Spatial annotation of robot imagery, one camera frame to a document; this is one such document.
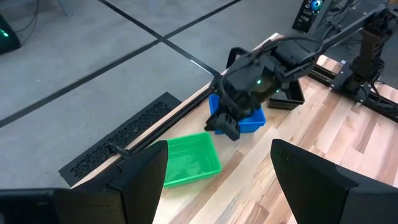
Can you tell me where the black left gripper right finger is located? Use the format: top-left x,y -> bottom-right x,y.
269,138 -> 398,224

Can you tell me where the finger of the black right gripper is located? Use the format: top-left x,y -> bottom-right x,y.
216,112 -> 242,142
203,113 -> 222,132

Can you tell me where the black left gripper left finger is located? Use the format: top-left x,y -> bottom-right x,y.
0,140 -> 169,224

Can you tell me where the black perforated metal shelf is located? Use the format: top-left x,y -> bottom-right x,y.
58,91 -> 182,188

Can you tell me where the black plastic slotted basket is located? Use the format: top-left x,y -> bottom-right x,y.
266,79 -> 306,111

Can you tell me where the black computer tower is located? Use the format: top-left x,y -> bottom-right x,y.
292,0 -> 326,34

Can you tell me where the black device with green light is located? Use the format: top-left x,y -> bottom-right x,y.
0,12 -> 22,54

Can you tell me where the black curved frame bracket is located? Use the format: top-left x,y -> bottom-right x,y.
226,46 -> 250,70

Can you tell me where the small black shelf bracket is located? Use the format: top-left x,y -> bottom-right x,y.
106,142 -> 134,160

